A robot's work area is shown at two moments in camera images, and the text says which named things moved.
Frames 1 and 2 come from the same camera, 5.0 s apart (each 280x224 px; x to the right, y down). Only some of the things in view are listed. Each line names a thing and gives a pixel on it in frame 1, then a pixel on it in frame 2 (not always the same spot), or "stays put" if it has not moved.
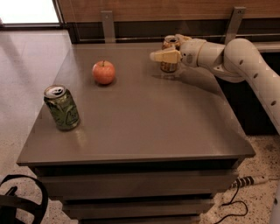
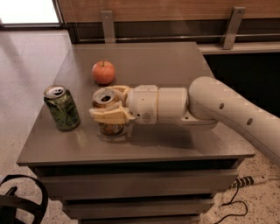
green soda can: x=62 y=107 stays put
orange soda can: x=170 y=41 -> x=106 y=97
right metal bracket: x=234 y=23 stays put
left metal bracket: x=107 y=17 stays put
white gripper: x=190 y=52 -> x=143 y=101
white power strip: x=245 y=181 stays put
